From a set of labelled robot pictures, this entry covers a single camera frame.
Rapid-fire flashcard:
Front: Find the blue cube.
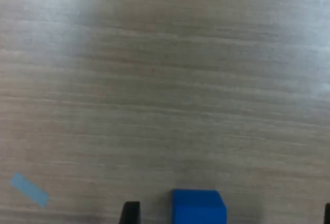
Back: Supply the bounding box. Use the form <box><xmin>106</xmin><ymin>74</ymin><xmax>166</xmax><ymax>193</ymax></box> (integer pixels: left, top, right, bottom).
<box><xmin>171</xmin><ymin>188</ymin><xmax>228</xmax><ymax>224</ymax></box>

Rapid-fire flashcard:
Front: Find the blue tape piece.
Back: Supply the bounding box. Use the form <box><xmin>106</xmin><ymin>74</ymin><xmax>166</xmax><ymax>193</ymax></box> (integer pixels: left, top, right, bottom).
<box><xmin>9</xmin><ymin>171</ymin><xmax>50</xmax><ymax>209</ymax></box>

